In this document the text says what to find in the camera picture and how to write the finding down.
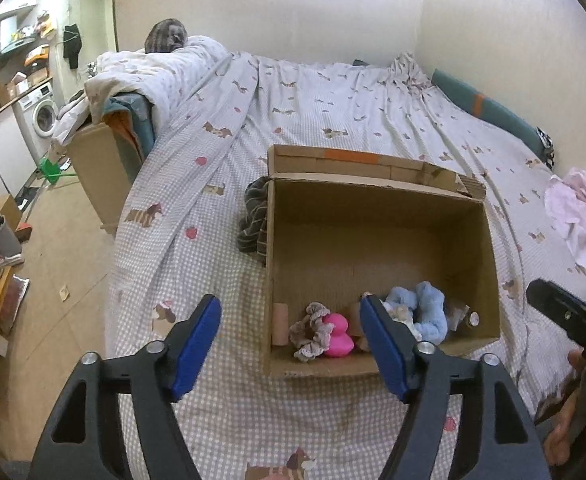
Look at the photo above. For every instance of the brown cloth piece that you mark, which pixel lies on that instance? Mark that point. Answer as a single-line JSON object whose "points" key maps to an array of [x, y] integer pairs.
{"points": [[355, 329]]}

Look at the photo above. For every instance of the beige grey scrunchie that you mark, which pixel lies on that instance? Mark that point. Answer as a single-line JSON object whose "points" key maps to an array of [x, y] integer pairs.
{"points": [[311, 336]]}

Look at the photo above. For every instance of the cream ruffled scrunchie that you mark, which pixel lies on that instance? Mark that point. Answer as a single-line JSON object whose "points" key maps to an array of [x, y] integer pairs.
{"points": [[401, 313]]}

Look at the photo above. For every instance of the open brown cardboard box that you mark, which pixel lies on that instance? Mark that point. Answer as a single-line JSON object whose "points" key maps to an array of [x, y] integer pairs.
{"points": [[341, 223]]}

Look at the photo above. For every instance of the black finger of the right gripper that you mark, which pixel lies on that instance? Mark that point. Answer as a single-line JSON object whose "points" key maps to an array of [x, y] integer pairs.
{"points": [[561, 307]]}

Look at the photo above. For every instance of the dark striped cloth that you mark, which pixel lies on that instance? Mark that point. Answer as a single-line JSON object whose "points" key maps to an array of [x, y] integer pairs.
{"points": [[252, 236]]}

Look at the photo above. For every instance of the pink white crumpled cloth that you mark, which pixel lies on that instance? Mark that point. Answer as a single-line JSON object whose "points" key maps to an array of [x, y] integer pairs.
{"points": [[565, 205]]}

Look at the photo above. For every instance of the teal orange bed cushion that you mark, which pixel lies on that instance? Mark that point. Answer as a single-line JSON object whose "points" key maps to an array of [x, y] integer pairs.
{"points": [[480, 106]]}

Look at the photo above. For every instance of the pink soft toy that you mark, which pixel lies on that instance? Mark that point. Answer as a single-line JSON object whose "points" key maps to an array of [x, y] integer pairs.
{"points": [[340, 343]]}

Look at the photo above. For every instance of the bunched white duvet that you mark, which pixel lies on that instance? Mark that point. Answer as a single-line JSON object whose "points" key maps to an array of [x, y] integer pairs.
{"points": [[164, 79]]}

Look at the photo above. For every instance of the light blue fluffy scrunchie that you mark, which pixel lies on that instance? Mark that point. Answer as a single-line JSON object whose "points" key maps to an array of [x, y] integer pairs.
{"points": [[427, 305]]}

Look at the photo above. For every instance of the large cardboard box beside bed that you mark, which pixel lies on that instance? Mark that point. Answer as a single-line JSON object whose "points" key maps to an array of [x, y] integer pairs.
{"points": [[106, 166]]}

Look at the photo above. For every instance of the black hanging garment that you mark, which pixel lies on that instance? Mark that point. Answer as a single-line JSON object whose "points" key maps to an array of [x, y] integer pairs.
{"points": [[72, 44]]}

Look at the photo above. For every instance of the dachshund print bed sheet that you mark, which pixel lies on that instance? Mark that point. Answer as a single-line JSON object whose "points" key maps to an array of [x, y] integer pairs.
{"points": [[255, 404]]}

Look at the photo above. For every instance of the white washing machine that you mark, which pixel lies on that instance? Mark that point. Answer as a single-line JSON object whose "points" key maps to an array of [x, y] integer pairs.
{"points": [[36, 114]]}

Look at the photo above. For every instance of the person's hand holding gripper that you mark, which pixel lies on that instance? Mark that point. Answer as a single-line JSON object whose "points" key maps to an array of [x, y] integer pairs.
{"points": [[556, 447]]}

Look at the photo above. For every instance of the grey striped pillow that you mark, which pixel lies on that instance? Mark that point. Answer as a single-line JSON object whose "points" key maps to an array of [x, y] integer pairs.
{"points": [[166, 36]]}

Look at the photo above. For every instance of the green plastic tool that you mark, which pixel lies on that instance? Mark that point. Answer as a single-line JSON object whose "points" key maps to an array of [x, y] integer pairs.
{"points": [[52, 172]]}

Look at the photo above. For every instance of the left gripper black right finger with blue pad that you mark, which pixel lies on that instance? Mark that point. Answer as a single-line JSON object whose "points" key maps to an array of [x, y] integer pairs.
{"points": [[496, 437]]}

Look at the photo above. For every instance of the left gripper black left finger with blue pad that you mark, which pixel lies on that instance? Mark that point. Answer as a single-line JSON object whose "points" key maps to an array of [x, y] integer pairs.
{"points": [[83, 436]]}

